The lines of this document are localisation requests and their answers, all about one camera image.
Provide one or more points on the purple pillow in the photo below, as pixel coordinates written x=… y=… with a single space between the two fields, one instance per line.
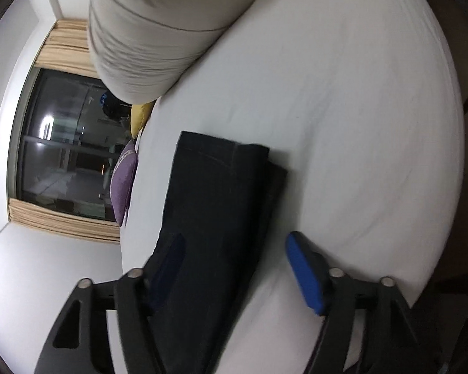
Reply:
x=123 y=185

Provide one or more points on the yellow pillow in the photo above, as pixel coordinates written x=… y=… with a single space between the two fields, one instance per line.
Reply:
x=139 y=119

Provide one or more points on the dark glass window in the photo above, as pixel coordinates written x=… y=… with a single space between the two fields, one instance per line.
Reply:
x=62 y=144

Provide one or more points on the white bed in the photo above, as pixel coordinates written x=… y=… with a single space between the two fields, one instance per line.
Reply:
x=316 y=132

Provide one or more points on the black pants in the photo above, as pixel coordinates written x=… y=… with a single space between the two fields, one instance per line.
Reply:
x=214 y=233

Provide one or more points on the rolled beige duvet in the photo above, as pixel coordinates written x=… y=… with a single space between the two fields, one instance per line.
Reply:
x=160 y=27

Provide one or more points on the beige curtain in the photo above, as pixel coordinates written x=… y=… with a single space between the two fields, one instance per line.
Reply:
x=66 y=43
x=62 y=224

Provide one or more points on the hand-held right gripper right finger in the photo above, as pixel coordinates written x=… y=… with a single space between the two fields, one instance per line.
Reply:
x=306 y=268

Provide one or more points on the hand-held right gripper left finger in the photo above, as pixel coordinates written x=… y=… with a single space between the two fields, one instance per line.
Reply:
x=167 y=265

